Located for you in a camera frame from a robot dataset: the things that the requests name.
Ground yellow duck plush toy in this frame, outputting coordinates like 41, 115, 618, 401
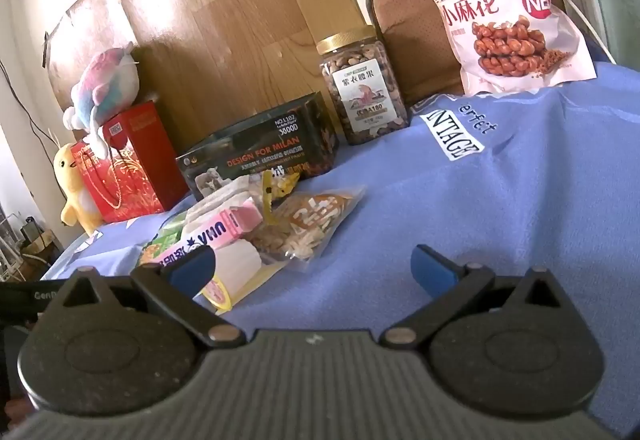
53, 143, 104, 237

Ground blue printed cloth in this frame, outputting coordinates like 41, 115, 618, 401
39, 58, 640, 439

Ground pink snack packet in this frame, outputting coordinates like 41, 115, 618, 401
186, 199, 264, 251

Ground black wall cable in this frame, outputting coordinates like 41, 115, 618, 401
0, 58, 67, 147

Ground nut jar with gold lid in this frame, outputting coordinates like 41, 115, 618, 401
315, 25, 412, 147

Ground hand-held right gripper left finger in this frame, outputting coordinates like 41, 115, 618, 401
47, 245, 247, 349

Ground pink twisted-dough snack bag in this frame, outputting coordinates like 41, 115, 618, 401
402, 0, 599, 97

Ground wooden board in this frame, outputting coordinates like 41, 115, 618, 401
44, 0, 382, 157

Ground red gift bag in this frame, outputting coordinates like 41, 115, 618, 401
69, 100, 190, 225

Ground brown chair back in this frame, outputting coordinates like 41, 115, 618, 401
365, 0, 567, 108

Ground pale yellow snack packet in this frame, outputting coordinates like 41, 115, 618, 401
227, 262, 287, 309

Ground clear bag of sliced nuts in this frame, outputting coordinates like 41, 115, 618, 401
249, 186, 367, 271

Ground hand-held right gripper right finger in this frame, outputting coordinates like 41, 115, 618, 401
382, 245, 567, 349

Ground white pillow snack packet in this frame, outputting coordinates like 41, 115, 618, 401
214, 239, 264, 291

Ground white cable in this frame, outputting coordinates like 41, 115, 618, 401
549, 0, 617, 64

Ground dark printed box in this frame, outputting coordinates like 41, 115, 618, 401
175, 92, 341, 202

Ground green snack packet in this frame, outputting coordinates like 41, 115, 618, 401
136, 215, 202, 267

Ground pastel plush toy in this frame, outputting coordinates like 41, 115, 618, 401
62, 40, 141, 161

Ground small yellow snack packet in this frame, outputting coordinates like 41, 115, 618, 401
259, 169, 302, 227

